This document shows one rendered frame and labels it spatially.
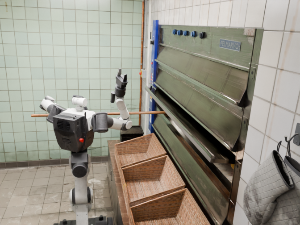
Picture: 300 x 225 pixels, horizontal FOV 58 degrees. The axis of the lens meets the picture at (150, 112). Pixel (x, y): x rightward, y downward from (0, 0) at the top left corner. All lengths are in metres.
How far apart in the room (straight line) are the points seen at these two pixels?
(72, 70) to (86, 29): 0.59
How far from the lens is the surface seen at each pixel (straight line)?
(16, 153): 4.47
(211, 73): 1.86
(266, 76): 1.36
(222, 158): 1.60
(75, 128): 2.11
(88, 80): 4.01
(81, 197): 2.55
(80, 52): 3.95
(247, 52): 1.53
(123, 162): 3.17
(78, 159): 2.29
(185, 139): 2.35
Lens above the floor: 2.09
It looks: 18 degrees down
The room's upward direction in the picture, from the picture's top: 2 degrees clockwise
